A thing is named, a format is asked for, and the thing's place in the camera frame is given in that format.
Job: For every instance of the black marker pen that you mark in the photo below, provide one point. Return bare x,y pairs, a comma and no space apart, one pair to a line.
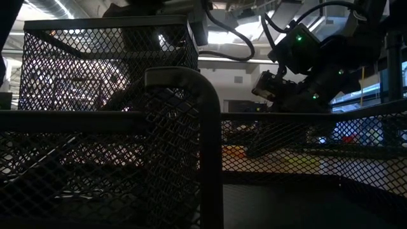
136,82

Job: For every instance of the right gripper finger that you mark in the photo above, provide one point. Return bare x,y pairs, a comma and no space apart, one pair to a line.
276,136

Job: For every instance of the fluorescent ceiling light tube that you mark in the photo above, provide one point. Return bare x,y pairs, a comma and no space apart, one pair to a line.
222,59

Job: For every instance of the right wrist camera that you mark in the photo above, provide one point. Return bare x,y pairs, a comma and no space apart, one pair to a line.
263,86

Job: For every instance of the black binder clip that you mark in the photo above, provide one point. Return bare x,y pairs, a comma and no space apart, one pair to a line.
38,156

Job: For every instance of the bright window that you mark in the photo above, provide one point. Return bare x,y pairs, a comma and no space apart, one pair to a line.
365,95

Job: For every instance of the black storage racks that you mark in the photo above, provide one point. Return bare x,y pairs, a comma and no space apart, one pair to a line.
241,106

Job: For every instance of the round silver duct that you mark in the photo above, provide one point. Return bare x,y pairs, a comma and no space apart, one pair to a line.
51,6

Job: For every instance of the red background object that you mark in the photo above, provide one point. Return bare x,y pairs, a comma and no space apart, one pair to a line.
349,139

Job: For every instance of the black upright post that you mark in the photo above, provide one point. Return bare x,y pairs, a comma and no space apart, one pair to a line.
394,63

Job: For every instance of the dark background box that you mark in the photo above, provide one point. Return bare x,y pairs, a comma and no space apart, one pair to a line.
5,101

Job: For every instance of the black mesh desk organizer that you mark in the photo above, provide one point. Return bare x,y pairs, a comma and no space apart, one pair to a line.
211,143

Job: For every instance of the wall vent grille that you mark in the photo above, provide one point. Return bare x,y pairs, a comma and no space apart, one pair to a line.
238,79

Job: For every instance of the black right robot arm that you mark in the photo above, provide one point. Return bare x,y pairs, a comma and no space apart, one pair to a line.
349,47

